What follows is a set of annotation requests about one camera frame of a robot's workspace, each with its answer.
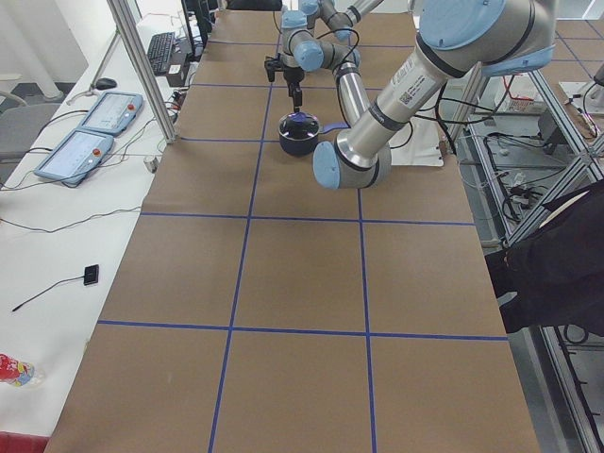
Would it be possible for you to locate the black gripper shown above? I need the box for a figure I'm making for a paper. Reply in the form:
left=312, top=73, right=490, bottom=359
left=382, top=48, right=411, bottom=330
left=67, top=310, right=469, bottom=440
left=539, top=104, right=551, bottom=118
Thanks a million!
left=284, top=67, right=303, bottom=111

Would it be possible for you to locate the blue pot lid knob glass lid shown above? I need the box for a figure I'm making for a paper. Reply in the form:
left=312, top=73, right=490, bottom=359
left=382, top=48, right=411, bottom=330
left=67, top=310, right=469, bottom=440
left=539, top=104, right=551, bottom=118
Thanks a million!
left=278, top=111, right=320, bottom=141

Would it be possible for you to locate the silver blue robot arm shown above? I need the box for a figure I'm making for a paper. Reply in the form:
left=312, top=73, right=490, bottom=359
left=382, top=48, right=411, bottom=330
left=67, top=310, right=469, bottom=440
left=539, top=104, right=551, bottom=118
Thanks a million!
left=277, top=1, right=361, bottom=112
left=312, top=1, right=558, bottom=189

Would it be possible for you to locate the dark blue saucepan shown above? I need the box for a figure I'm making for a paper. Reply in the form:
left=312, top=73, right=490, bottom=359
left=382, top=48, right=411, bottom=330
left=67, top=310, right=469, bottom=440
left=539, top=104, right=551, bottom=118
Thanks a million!
left=278, top=111, right=349, bottom=157

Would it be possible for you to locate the black computer keyboard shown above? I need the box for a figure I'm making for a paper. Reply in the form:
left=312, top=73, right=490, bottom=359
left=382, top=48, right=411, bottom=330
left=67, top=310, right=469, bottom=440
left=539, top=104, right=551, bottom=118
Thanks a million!
left=147, top=32, right=176, bottom=76

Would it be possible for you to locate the small metal cylinder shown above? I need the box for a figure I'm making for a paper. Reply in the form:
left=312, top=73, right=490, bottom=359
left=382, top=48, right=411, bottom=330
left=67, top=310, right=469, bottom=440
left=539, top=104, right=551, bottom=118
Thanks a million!
left=143, top=156, right=159, bottom=173

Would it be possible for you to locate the upper teach pendant tablet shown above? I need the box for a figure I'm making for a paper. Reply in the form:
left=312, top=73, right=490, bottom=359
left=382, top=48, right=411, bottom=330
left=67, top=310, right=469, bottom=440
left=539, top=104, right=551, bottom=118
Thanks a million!
left=79, top=91, right=143, bottom=137

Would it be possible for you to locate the teach pendant tablet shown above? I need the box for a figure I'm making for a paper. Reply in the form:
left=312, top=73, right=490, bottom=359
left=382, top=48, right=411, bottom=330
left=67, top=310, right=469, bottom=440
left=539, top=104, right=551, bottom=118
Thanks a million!
left=34, top=128, right=114, bottom=188
left=79, top=91, right=143, bottom=137

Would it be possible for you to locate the black computer mouse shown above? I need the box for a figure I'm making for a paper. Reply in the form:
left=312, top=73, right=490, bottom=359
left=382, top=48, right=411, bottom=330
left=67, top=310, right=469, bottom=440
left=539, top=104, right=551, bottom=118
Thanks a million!
left=94, top=77, right=117, bottom=91

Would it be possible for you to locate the lower teach pendant tablet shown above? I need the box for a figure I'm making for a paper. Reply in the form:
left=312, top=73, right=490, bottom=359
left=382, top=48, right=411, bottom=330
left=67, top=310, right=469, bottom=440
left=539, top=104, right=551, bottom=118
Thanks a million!
left=34, top=128, right=114, bottom=188

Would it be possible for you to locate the small black square device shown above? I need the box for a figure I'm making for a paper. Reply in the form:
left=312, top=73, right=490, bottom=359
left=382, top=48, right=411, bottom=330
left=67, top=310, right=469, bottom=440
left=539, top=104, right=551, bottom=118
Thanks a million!
left=83, top=264, right=100, bottom=286

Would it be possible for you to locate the person in black clothing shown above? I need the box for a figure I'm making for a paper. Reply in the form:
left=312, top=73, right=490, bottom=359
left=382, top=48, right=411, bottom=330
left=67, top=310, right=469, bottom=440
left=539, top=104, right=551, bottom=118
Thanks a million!
left=485, top=180, right=603, bottom=336

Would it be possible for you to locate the red labelled plastic bottle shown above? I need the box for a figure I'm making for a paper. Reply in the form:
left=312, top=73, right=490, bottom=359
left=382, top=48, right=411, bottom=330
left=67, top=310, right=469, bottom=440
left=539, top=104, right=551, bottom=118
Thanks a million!
left=0, top=354, right=45, bottom=388

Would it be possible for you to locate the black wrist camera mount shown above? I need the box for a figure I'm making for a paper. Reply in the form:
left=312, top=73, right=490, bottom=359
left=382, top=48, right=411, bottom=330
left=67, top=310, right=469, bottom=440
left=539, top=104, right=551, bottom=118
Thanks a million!
left=263, top=55, right=287, bottom=83

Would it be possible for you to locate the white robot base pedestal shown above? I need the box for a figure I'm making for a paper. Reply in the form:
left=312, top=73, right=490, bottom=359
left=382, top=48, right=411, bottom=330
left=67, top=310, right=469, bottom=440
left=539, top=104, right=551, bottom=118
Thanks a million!
left=389, top=118, right=444, bottom=167

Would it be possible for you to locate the aluminium frame post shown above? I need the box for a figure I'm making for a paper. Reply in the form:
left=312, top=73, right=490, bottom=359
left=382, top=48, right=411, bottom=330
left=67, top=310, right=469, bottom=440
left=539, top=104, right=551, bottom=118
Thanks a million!
left=107, top=0, right=176, bottom=144

